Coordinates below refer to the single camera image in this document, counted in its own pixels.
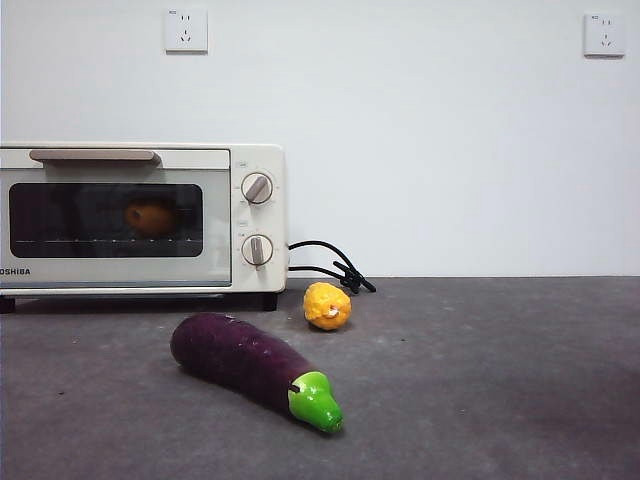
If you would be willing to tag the cream Toshiba toaster oven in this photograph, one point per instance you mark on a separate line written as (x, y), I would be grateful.
(260, 220)

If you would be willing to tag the oven knob upright pointer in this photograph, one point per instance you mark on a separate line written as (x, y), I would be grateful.
(257, 250)

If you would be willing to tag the oven knob slanted pointer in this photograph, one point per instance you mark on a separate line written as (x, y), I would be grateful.
(256, 188)

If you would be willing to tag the yellow bumpy toy fruit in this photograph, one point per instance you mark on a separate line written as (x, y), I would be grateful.
(326, 305)

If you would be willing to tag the purple toy eggplant green stem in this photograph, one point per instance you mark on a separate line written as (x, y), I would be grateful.
(235, 355)

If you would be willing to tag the white wall socket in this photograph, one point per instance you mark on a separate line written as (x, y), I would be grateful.
(186, 30)
(604, 35)

